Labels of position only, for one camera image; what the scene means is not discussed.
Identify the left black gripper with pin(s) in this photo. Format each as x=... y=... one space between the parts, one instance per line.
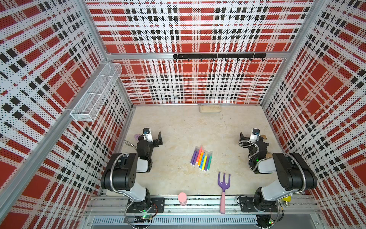
x=155 y=141

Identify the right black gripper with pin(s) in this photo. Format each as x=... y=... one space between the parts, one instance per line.
x=242 y=139

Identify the pink marker pen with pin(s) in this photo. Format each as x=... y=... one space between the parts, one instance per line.
x=198 y=157

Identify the orange marker pen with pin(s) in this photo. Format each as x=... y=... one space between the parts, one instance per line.
x=201 y=157

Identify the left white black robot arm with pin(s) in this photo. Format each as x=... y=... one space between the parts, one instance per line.
x=120 y=175

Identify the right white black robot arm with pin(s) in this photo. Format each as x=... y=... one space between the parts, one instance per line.
x=293 y=174

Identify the yellow marker pen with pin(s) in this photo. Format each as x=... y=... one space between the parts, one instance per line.
x=204 y=162

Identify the blue marker pen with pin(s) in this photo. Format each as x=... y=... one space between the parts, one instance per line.
x=202 y=161

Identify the purple smiley toy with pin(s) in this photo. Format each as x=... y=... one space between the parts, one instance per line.
x=136 y=136

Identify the pink cylindrical cup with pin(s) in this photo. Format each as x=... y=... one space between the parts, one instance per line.
x=182 y=198

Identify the yellow light bulb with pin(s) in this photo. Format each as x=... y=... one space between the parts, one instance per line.
x=287 y=200

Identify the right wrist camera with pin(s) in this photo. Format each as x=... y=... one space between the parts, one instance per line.
x=255 y=134

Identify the purple garden fork pink handle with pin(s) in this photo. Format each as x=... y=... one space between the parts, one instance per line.
x=224 y=186

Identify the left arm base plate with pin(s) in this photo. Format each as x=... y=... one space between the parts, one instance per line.
x=150 y=205

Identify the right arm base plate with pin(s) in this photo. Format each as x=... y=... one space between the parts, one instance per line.
x=251 y=205

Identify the white wire mesh shelf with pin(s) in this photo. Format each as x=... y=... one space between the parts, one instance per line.
x=90 y=104

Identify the black hook rail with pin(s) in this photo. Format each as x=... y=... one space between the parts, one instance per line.
x=249 y=56

